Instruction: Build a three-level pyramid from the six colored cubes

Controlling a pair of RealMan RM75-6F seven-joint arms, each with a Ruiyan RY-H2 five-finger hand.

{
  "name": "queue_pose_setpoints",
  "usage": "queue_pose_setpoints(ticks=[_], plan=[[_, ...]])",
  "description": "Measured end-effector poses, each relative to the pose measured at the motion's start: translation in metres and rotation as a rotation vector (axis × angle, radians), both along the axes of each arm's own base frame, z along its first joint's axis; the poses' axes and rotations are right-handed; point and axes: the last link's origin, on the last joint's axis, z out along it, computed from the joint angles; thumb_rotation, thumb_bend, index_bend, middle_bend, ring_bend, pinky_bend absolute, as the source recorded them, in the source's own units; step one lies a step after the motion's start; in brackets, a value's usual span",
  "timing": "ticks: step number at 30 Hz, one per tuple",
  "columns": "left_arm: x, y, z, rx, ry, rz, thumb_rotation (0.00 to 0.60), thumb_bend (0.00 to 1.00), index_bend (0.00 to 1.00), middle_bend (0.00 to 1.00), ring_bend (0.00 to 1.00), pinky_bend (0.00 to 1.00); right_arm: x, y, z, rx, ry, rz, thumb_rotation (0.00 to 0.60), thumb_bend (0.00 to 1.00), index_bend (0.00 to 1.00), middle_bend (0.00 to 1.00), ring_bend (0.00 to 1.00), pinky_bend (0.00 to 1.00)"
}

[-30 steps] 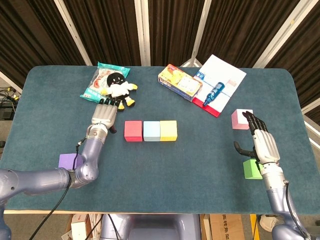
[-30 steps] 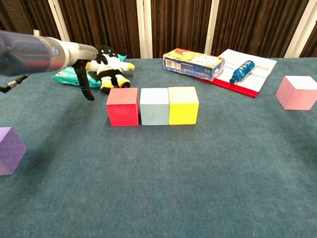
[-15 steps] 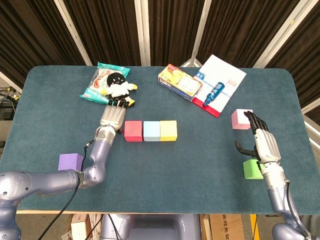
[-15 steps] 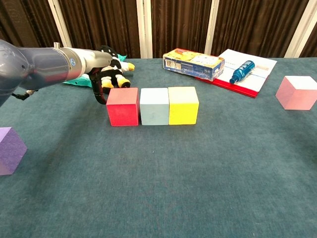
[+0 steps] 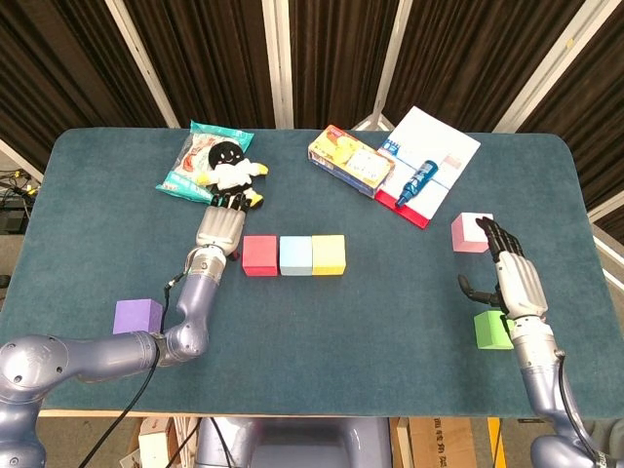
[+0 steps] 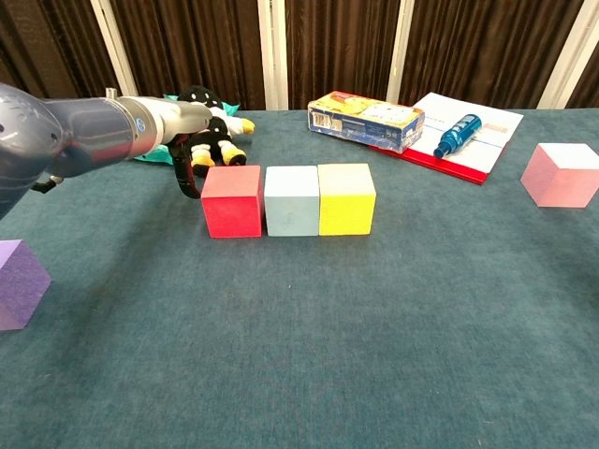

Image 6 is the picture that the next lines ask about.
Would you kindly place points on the yellow foam cube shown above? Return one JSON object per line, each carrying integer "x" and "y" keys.
{"x": 346, "y": 212}

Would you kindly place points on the teal snack bag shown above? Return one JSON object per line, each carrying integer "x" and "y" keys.
{"x": 156, "y": 154}

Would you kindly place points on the light blue foam cube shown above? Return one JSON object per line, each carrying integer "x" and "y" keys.
{"x": 291, "y": 212}

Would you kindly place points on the white frame post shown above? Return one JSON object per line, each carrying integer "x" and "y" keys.
{"x": 574, "y": 47}
{"x": 400, "y": 47}
{"x": 117, "y": 56}
{"x": 272, "y": 56}

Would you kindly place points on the purple foam cube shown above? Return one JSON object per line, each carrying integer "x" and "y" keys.
{"x": 21, "y": 285}

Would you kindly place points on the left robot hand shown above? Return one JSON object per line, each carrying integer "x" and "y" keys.
{"x": 187, "y": 117}

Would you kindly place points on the black white plush doll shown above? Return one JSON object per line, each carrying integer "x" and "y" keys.
{"x": 215, "y": 135}

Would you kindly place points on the blue bottle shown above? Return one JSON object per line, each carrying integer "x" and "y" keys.
{"x": 458, "y": 133}

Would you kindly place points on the white red book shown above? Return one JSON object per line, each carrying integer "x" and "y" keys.
{"x": 468, "y": 156}

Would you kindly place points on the dark brown curtain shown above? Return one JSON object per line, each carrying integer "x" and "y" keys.
{"x": 210, "y": 47}

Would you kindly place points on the red foam cube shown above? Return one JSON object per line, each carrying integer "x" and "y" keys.
{"x": 231, "y": 215}

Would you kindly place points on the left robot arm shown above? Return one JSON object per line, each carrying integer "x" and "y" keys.
{"x": 75, "y": 135}

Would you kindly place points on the pink foam cube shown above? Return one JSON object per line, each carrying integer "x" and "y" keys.
{"x": 557, "y": 187}

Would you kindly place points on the yellow blue cookie box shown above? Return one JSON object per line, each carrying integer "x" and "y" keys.
{"x": 369, "y": 126}

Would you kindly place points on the teal felt table mat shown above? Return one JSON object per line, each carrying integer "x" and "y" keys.
{"x": 299, "y": 351}

